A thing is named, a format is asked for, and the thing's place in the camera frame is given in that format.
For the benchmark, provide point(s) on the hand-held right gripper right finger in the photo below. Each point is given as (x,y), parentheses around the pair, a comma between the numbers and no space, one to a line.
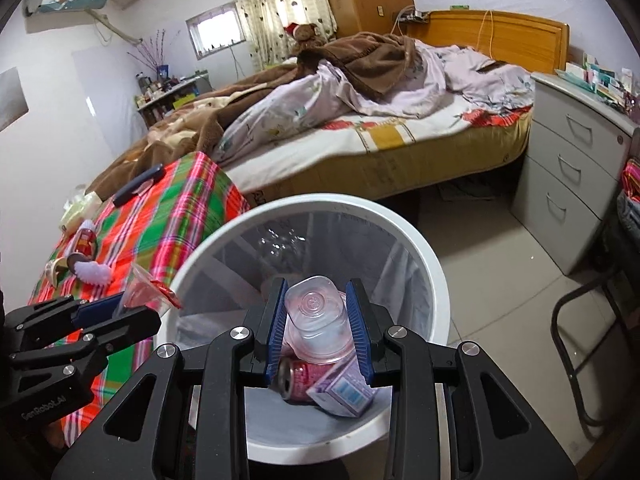
(357,335)

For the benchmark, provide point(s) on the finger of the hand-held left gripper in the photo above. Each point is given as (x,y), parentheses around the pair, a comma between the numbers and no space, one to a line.
(100,307)
(130,327)

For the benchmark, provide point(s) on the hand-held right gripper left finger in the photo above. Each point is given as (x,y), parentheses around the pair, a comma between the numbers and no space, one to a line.
(276,330)

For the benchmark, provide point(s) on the clear plastic cup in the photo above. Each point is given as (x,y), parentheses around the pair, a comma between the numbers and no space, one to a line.
(315,320)

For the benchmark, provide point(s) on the clear wrapper with red edge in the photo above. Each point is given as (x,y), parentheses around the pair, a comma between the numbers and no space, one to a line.
(145,287)

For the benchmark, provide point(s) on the pink red drink can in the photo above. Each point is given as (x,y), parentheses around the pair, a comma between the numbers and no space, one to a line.
(300,380)

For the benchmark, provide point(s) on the small purple carton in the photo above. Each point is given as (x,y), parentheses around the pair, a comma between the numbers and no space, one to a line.
(345,390)

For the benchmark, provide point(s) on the white trash bin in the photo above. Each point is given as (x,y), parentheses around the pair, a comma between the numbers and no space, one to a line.
(390,280)

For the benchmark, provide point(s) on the cartoon face drink can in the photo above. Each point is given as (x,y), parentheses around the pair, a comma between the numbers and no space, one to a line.
(86,242)

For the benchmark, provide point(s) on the green tissue pack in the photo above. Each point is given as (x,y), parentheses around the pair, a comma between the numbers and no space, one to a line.
(80,212)

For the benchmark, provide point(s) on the plaid tablecloth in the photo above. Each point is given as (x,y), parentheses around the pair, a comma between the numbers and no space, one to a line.
(165,230)

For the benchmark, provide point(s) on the black glasses case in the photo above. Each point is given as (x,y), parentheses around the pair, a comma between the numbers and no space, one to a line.
(137,184)

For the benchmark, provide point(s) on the mattress with floral sheet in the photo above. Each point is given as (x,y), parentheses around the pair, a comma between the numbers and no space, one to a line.
(390,145)

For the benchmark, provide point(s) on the grey shelf unit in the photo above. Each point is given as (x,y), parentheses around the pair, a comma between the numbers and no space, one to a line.
(170,100)

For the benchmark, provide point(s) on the row of cosmetic bottles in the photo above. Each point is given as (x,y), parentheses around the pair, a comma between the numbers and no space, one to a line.
(160,85)

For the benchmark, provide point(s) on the lilac quilt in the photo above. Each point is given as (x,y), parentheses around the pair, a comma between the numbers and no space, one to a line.
(310,100)

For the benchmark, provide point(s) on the grey drawer cabinet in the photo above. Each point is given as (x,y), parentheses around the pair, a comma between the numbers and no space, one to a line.
(555,170)

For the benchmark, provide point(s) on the vase with bare branches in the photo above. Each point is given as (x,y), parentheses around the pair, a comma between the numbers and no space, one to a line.
(155,55)

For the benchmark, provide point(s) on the brown blanket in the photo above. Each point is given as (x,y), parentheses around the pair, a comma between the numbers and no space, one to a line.
(350,60)

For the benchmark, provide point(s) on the wrapped air conditioner pipe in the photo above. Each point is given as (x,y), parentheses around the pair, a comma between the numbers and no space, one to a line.
(110,27)

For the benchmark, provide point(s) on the dark cloth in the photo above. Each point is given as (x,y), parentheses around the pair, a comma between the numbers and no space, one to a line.
(629,240)

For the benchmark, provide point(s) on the teddy bear with red hat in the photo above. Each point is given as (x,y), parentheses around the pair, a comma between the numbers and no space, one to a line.
(305,35)

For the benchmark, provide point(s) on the small window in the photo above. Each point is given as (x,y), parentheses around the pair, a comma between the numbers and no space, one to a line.
(215,30)

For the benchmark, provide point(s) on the plaid cloth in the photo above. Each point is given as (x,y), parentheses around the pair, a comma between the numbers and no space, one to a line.
(632,180)

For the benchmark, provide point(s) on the power strip with plugs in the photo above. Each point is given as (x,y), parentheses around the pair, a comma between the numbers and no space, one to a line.
(414,15)

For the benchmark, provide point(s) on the patterned curtain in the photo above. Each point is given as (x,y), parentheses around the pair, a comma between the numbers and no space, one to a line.
(280,5)

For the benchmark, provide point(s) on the wooden headboard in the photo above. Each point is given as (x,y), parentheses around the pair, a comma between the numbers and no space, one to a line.
(525,35)

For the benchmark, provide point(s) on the stack of small boxes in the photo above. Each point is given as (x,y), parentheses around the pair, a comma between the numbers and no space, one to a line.
(600,77)

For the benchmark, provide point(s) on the black metal chair frame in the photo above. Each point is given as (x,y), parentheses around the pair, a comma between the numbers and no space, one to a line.
(557,320)

